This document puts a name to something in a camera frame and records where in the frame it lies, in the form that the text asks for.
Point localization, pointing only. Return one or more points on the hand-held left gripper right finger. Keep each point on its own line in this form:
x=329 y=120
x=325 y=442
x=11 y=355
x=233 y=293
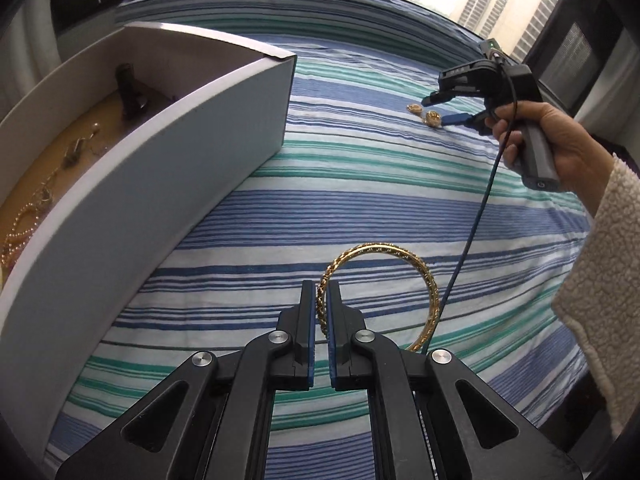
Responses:
x=331 y=320

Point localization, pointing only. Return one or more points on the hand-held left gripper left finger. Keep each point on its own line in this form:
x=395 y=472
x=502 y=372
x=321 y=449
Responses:
x=312 y=320

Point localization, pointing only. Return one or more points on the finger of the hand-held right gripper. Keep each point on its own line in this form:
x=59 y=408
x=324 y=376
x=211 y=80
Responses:
x=457 y=119
x=450 y=96

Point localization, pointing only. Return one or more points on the gold earring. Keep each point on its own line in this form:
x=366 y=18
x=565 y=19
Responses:
x=433 y=119
x=415 y=109

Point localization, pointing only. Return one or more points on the gold bangle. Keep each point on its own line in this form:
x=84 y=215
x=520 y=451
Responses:
x=380 y=247

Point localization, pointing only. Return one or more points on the white cardboard box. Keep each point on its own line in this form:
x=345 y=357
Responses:
x=175 y=170

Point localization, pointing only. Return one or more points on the gold cube pendant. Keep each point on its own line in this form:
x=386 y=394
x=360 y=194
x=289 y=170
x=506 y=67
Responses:
x=75 y=150

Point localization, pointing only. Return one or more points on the person's right forearm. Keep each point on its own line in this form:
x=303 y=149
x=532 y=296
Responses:
x=600 y=310

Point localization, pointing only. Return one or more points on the person's right hand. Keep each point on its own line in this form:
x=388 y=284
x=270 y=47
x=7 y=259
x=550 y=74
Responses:
x=575 y=155

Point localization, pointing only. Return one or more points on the grey high-rise building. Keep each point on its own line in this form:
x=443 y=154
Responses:
x=480 y=5
x=537 y=15

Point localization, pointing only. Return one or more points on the blue green striped bedsheet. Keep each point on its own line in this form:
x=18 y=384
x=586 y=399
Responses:
x=375 y=185

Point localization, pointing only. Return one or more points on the white curtain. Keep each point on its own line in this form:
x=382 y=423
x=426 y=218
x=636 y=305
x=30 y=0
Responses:
x=30 y=25

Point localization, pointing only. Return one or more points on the dark window frame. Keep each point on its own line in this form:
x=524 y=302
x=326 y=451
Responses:
x=590 y=60

